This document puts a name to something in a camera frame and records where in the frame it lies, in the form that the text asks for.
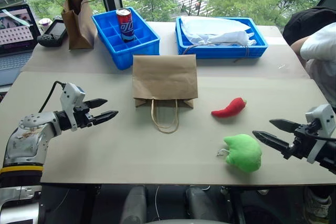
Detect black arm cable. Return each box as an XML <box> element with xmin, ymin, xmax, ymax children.
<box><xmin>38</xmin><ymin>80</ymin><xmax>67</xmax><ymax>113</ymax></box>
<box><xmin>307</xmin><ymin>131</ymin><xmax>336</xmax><ymax>142</ymax></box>

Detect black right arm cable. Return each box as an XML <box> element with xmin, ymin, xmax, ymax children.
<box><xmin>307</xmin><ymin>131</ymin><xmax>336</xmax><ymax>142</ymax></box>

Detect white sneaker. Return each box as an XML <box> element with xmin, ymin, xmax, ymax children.
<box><xmin>303</xmin><ymin>186</ymin><xmax>333</xmax><ymax>224</ymax></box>

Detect blue shallow plastic crate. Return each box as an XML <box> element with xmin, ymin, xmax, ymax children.
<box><xmin>175</xmin><ymin>16</ymin><xmax>269</xmax><ymax>60</ymax></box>

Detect wide brown paper bag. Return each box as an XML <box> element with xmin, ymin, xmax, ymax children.
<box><xmin>132</xmin><ymin>54</ymin><xmax>198</xmax><ymax>134</ymax></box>

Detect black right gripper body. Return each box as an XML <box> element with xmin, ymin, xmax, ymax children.
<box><xmin>283</xmin><ymin>119</ymin><xmax>320</xmax><ymax>160</ymax></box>

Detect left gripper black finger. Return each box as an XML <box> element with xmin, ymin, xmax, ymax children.
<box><xmin>91</xmin><ymin>110</ymin><xmax>119</xmax><ymax>126</ymax></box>
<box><xmin>84</xmin><ymin>98</ymin><xmax>109</xmax><ymax>110</ymax></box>

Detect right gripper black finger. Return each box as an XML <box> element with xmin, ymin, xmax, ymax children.
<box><xmin>251</xmin><ymin>130</ymin><xmax>291</xmax><ymax>157</ymax></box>
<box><xmin>269</xmin><ymin>119</ymin><xmax>303</xmax><ymax>134</ymax></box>

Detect narrow brown paper bag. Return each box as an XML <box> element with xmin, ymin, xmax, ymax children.
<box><xmin>53</xmin><ymin>0</ymin><xmax>102</xmax><ymax>50</ymax></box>

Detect white and purple cup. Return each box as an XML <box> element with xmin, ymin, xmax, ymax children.
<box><xmin>38</xmin><ymin>17</ymin><xmax>54</xmax><ymax>36</ymax></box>

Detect green vegetable plush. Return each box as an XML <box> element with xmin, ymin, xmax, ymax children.
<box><xmin>216</xmin><ymin>133</ymin><xmax>263</xmax><ymax>173</ymax></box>

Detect white plastic bag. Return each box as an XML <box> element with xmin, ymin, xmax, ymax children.
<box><xmin>180</xmin><ymin>16</ymin><xmax>257</xmax><ymax>47</ymax></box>

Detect blue divided plastic bin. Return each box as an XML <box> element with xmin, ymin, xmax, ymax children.
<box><xmin>91</xmin><ymin>7</ymin><xmax>161</xmax><ymax>71</ymax></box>

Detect red and blue soda can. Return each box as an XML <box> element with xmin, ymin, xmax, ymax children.
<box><xmin>115</xmin><ymin>8</ymin><xmax>136</xmax><ymax>44</ymax></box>

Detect person in white shirt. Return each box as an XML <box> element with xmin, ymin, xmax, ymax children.
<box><xmin>289</xmin><ymin>22</ymin><xmax>336</xmax><ymax>111</ymax></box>

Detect dark grey rounded shape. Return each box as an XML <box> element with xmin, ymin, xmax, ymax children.
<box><xmin>184</xmin><ymin>186</ymin><xmax>224</xmax><ymax>222</ymax></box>
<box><xmin>120</xmin><ymin>185</ymin><xmax>148</xmax><ymax>224</ymax></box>

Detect black handheld game console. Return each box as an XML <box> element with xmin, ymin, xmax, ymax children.
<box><xmin>36</xmin><ymin>19</ymin><xmax>68</xmax><ymax>48</ymax></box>

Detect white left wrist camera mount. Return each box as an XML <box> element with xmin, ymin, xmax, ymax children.
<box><xmin>59</xmin><ymin>82</ymin><xmax>86</xmax><ymax>132</ymax></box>

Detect grey laptop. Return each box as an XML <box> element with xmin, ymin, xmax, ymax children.
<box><xmin>0</xmin><ymin>4</ymin><xmax>41</xmax><ymax>87</ymax></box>

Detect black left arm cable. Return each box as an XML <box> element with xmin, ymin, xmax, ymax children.
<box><xmin>38</xmin><ymin>80</ymin><xmax>67</xmax><ymax>113</ymax></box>

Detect thin white cable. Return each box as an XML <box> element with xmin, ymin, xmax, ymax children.
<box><xmin>154</xmin><ymin>185</ymin><xmax>161</xmax><ymax>220</ymax></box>

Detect red chili pepper plush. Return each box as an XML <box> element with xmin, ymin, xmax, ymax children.
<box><xmin>211</xmin><ymin>97</ymin><xmax>248</xmax><ymax>118</ymax></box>

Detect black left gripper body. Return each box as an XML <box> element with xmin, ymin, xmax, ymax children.
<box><xmin>72</xmin><ymin>103</ymin><xmax>95</xmax><ymax>130</ymax></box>

